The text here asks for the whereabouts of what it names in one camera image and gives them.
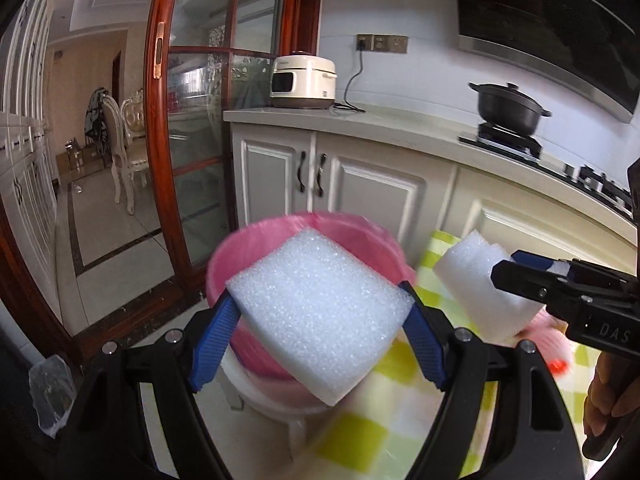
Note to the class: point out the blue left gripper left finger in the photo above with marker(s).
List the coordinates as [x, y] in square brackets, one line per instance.
[210, 333]

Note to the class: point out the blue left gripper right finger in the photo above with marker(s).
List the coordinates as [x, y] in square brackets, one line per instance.
[427, 331]

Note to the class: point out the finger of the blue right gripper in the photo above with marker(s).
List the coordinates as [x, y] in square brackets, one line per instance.
[546, 286]
[541, 263]

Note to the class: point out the pink foam net fruit front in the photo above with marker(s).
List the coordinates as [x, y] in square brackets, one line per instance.
[548, 333]

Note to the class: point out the tall white foam block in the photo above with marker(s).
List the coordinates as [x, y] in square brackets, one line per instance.
[465, 271]

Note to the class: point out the pink trash bag bin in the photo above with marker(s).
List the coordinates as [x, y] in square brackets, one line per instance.
[364, 239]

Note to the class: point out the white lower kitchen cabinets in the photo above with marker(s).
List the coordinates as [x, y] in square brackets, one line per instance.
[414, 175]

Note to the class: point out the person's right hand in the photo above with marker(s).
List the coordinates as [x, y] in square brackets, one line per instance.
[605, 399]

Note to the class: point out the black gas stove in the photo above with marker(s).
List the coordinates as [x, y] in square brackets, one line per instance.
[527, 151]

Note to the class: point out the white stool under bin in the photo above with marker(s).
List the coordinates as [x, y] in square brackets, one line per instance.
[270, 399]

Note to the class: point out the green checkered tablecloth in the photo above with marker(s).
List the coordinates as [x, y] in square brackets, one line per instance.
[379, 430]

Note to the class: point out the black cooking pot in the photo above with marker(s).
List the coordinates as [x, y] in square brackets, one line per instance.
[503, 105]

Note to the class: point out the clear plastic scrap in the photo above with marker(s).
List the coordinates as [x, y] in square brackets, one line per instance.
[53, 392]

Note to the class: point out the white dining chair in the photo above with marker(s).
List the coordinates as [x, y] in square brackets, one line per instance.
[126, 136]

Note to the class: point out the white wardrobe cabinets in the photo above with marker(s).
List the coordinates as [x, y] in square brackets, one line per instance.
[26, 175]

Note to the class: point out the black range hood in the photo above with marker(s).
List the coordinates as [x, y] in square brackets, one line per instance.
[588, 46]

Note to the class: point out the white rice cooker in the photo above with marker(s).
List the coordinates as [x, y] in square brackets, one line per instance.
[304, 81]

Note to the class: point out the red wooden glass door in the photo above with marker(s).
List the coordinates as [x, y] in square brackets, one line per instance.
[194, 60]

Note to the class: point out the wall power socket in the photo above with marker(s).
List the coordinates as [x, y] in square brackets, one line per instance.
[382, 43]

